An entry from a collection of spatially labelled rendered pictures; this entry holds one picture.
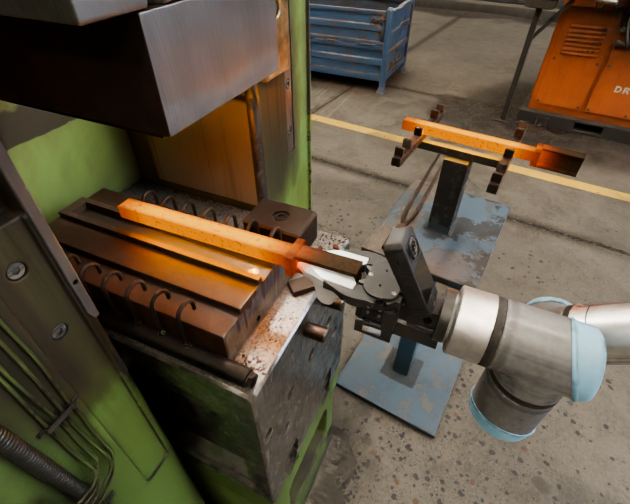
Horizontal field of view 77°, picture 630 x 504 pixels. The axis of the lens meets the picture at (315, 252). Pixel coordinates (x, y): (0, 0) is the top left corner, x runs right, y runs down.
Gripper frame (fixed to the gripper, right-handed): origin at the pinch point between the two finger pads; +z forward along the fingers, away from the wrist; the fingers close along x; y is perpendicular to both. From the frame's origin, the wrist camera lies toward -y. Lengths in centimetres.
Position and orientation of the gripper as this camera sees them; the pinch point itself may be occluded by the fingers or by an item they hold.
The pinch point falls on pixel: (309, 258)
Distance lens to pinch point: 55.3
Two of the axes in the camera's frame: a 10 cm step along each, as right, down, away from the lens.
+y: -0.2, 7.4, 6.7
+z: -9.1, -2.9, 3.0
